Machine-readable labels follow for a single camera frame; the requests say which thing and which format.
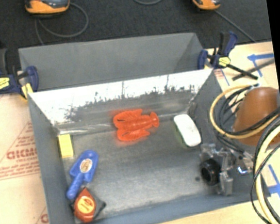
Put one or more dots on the white computer mouse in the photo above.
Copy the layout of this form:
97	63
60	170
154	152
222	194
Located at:
188	130

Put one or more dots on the yellow rectangular block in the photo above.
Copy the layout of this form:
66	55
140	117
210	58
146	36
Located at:
66	146

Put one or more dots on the grey metal bin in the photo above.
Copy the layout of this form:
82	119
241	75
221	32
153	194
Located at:
144	176

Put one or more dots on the blue toy trowel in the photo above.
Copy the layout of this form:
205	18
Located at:
84	168

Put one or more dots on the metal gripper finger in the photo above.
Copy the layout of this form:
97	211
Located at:
208	150
226	184

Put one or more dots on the brown cardboard board red print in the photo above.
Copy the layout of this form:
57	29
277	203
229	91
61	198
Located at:
17	200

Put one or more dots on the black cylinder on white bracket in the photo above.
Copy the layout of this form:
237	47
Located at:
210	172

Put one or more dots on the orange toy lobster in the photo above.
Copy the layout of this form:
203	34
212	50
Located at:
134	125

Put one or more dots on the orange and black tape measure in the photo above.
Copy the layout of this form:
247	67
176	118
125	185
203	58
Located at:
85	205

